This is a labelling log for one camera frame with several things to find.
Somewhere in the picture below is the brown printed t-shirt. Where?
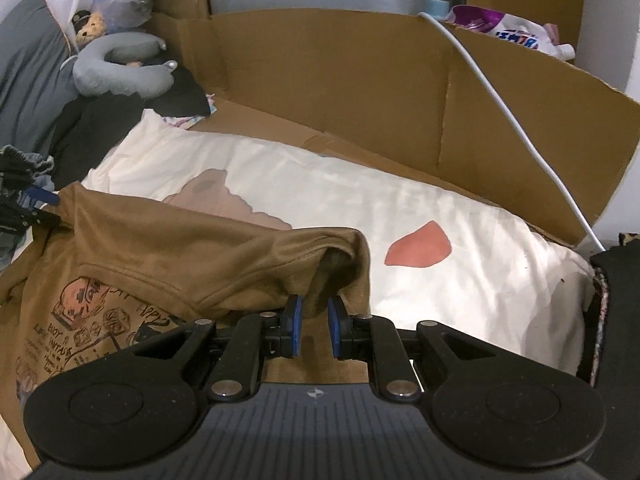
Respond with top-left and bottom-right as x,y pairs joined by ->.
1,184 -> 370,466

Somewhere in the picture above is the grey blue pillow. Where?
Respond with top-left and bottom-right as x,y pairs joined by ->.
1,0 -> 78,155

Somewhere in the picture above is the black garment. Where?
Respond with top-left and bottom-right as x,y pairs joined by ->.
49,67 -> 210,190

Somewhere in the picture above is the white patterned bed sheet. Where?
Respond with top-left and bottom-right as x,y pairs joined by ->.
1,111 -> 591,479

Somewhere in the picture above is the grey neck pillow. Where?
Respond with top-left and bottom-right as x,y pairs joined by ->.
73,32 -> 178,100

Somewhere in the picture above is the teddy bear toy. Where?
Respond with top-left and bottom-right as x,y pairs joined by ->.
72,10 -> 107,48

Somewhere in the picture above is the black storage bag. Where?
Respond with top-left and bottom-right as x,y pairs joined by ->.
577,238 -> 639,479

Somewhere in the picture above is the light blue bottle cap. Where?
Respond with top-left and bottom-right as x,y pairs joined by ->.
424,0 -> 450,21

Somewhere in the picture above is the purple white detergent bag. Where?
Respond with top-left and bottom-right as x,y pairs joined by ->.
446,4 -> 575,62

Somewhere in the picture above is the white cable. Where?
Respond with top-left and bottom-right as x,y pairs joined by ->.
418,11 -> 608,254

